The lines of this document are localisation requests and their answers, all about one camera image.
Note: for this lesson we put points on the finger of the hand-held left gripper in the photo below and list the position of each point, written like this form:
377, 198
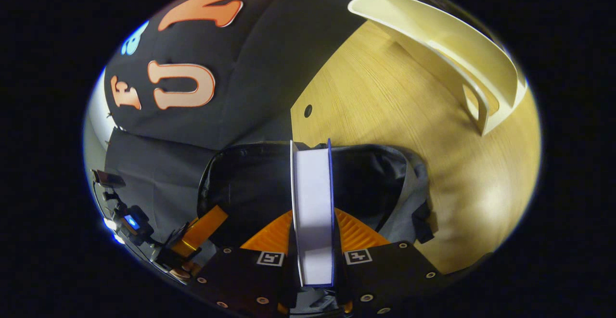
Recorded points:
202, 229

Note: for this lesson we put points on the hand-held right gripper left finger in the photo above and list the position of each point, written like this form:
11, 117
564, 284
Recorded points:
240, 279

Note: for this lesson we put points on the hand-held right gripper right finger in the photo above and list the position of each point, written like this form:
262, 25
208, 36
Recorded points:
385, 279

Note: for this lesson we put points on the grey schoolbag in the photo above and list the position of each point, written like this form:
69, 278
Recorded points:
375, 178

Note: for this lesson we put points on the blue cover book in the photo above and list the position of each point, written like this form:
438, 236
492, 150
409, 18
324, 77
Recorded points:
313, 202

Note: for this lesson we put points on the white bookshelf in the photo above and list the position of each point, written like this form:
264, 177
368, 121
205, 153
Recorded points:
481, 68

